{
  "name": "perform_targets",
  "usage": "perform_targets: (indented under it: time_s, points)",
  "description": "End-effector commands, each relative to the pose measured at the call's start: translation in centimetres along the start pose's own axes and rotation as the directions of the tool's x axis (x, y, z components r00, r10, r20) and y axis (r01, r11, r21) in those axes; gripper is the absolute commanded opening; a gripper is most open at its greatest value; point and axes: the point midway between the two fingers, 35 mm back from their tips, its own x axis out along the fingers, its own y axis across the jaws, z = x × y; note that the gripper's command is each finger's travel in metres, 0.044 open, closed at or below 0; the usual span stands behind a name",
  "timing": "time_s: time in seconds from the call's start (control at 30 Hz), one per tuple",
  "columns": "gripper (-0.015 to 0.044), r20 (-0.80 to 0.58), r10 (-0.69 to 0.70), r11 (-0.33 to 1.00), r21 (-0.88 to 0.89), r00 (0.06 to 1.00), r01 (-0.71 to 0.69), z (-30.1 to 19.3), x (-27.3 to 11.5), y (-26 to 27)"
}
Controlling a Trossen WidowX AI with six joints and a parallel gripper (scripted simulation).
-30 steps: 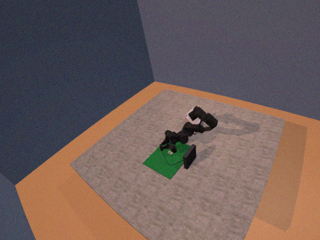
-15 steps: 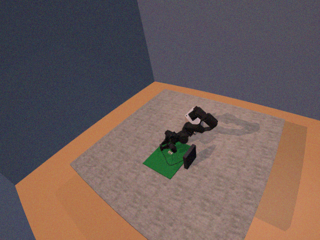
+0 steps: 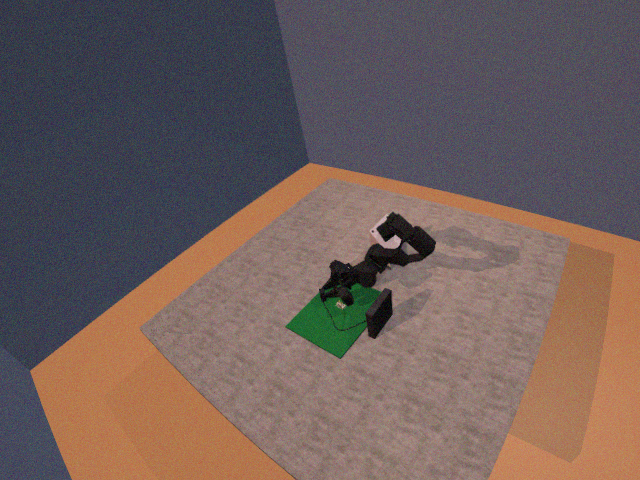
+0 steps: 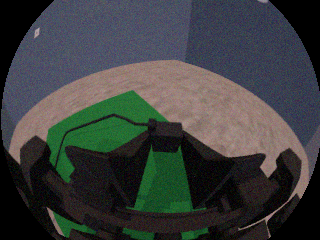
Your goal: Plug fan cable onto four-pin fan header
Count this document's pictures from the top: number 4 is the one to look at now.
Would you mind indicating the green circuit board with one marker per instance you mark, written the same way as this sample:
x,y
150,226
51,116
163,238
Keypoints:
x,y
165,185

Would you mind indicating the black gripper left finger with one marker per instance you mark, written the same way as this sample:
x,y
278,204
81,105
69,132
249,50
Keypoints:
x,y
124,167

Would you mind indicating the black cable with plug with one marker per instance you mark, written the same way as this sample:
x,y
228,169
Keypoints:
x,y
166,136

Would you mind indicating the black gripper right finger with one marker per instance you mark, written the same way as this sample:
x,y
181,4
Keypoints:
x,y
207,169

